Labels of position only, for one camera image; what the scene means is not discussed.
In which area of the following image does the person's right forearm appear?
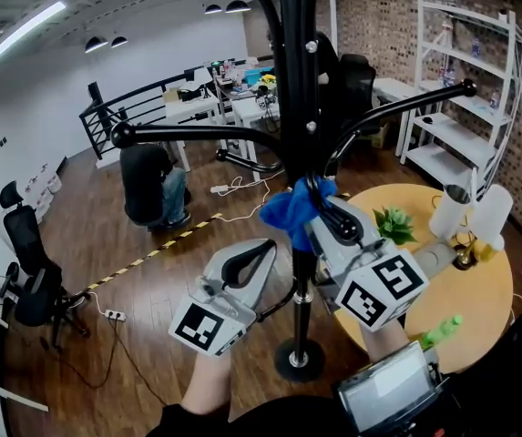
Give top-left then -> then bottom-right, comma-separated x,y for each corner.
360,319 -> 410,363

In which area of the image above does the green plastic bottle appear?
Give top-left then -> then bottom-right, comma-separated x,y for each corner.
419,314 -> 465,350

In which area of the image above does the white electric kettle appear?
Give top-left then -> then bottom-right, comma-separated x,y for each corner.
428,183 -> 471,240

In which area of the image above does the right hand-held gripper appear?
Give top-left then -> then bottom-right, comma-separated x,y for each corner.
306,198 -> 430,332

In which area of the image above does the grey metal box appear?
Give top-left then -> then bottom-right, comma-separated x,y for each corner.
410,242 -> 457,281

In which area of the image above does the blue plastic box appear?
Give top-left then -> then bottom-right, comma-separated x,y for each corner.
244,69 -> 271,86

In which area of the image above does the person's left forearm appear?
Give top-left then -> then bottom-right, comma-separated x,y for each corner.
180,352 -> 234,416

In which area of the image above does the black chest-mounted screen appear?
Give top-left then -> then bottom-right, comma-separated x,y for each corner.
336,341 -> 446,437

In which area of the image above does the yellow drink cup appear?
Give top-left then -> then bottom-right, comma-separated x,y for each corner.
478,234 -> 506,263

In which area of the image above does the black stair railing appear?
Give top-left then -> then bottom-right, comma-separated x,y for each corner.
78,59 -> 252,162

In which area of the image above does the small white square table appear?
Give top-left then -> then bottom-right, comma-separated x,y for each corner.
373,77 -> 425,158

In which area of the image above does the green potted plant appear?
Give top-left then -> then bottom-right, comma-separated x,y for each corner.
372,205 -> 419,247

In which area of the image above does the black coat rack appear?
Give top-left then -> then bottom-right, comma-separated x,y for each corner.
109,0 -> 478,384

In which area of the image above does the white metal shelving unit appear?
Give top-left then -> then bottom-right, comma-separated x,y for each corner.
399,0 -> 522,199

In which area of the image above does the white shade table lamp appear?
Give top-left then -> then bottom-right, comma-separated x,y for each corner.
451,183 -> 515,270

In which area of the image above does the yellow black striped floor tape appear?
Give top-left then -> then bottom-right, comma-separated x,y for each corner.
71,212 -> 223,298

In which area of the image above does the round wooden table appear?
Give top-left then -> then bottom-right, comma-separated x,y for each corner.
333,183 -> 515,375

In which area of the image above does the blue cloth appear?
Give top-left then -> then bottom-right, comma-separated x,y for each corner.
259,175 -> 338,252

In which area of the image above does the white desk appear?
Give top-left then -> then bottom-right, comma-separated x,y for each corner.
231,97 -> 284,182
164,93 -> 221,172

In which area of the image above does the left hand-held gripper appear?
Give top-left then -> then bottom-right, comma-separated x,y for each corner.
168,239 -> 278,358

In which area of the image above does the cardboard box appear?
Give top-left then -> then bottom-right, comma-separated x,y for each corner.
369,123 -> 392,149

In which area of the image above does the ceiling tube light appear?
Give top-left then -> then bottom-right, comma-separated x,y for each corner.
0,0 -> 68,71

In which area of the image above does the black office chair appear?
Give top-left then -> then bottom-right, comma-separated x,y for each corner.
338,53 -> 383,138
0,179 -> 91,352

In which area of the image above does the stack of white boxes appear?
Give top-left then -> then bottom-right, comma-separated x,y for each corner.
23,161 -> 64,221

